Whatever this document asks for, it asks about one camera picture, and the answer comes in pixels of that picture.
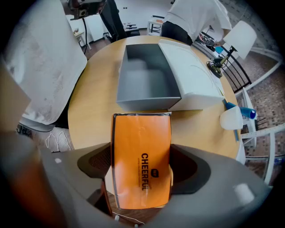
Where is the grey storage box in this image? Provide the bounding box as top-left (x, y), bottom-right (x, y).
top-left (116, 43), bottom-right (182, 111)

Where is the person's white shoe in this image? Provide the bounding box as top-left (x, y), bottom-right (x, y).
top-left (45, 127), bottom-right (74, 153)

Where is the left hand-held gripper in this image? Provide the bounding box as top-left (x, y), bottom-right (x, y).
top-left (66, 0), bottom-right (108, 21)

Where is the blue cylindrical bottle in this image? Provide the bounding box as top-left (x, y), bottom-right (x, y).
top-left (225, 101), bottom-right (258, 120)

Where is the white plastic cup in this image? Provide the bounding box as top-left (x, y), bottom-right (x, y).
top-left (219, 106), bottom-right (244, 130)

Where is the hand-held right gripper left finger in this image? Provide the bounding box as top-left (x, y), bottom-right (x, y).
top-left (39, 142), bottom-right (122, 226)

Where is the white side table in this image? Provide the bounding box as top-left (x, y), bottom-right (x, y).
top-left (147, 15), bottom-right (165, 36)

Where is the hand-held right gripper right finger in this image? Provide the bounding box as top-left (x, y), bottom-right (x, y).
top-left (153, 143), bottom-right (273, 228)

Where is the orange Cheerful packet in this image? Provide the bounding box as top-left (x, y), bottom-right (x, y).
top-left (110, 112), bottom-right (173, 210)

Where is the white cable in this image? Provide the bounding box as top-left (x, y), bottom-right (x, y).
top-left (112, 211), bottom-right (145, 228)

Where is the white storage box lid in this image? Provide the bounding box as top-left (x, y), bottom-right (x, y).
top-left (158, 39), bottom-right (226, 112)

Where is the black office chair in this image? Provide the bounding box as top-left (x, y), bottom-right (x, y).
top-left (123, 23), bottom-right (141, 37)

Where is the black hanging cable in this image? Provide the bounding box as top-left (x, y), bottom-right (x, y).
top-left (81, 17), bottom-right (88, 55)

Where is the white metal rack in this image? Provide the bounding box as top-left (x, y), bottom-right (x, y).
top-left (235, 55), bottom-right (285, 185)

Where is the black metal chair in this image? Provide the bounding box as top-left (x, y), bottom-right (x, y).
top-left (220, 46), bottom-right (252, 94)

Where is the white shade desk lamp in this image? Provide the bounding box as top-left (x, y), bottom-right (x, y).
top-left (206, 20), bottom-right (258, 79)

